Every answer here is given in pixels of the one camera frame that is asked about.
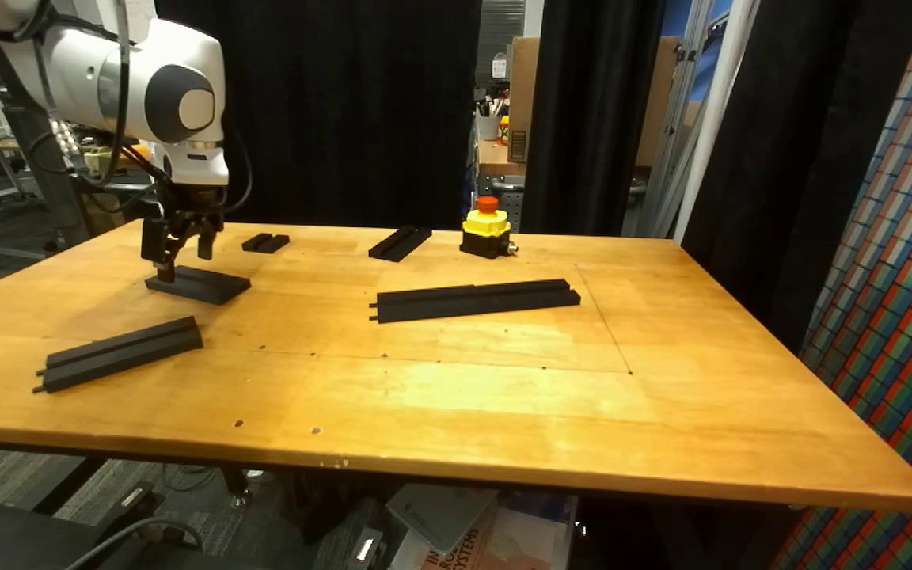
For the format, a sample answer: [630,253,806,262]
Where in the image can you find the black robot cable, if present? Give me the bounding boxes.
[105,0,141,160]

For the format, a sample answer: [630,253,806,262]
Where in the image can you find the colourful checkered wall panel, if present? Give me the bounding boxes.
[769,0,912,570]

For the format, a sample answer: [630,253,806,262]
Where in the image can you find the blue board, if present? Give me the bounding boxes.
[659,0,738,103]

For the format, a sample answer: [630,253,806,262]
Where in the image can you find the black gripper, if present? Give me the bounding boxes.
[140,188,228,286]

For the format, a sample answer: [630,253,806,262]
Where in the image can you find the black curtain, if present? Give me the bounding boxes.
[216,0,480,232]
[679,0,912,357]
[523,0,670,237]

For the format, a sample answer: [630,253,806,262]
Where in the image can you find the white frame pole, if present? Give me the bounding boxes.
[670,0,764,246]

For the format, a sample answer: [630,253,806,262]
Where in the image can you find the brown cardboard box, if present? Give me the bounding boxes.
[502,35,543,169]

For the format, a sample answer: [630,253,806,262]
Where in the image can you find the dark gray flat case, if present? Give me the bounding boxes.
[0,500,102,570]

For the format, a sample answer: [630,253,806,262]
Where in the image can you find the yellow emergency stop button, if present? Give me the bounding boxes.
[459,192,517,262]

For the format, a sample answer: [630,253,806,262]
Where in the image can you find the small black track piece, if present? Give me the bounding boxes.
[239,232,291,256]

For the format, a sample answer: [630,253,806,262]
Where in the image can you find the long black track piece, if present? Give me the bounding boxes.
[32,313,207,396]

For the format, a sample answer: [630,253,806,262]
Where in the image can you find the black electronic device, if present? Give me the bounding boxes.
[52,477,169,548]

